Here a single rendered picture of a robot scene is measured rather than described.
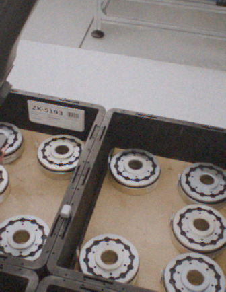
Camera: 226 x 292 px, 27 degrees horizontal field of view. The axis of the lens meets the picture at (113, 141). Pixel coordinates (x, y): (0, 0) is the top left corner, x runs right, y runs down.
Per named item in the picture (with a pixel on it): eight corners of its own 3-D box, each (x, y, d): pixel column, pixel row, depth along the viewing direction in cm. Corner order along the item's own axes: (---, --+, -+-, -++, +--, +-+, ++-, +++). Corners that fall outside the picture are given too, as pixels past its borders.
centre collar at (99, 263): (97, 244, 82) (97, 242, 81) (125, 249, 81) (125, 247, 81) (91, 269, 78) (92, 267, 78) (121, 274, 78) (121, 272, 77)
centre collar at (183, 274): (179, 264, 80) (180, 262, 79) (209, 268, 79) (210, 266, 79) (179, 290, 76) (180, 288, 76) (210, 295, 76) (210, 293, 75)
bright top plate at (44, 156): (48, 132, 102) (48, 130, 102) (92, 142, 101) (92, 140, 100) (29, 165, 95) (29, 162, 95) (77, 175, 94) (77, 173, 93)
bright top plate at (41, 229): (3, 212, 86) (3, 210, 86) (57, 221, 85) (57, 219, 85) (-17, 260, 79) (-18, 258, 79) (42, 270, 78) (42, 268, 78)
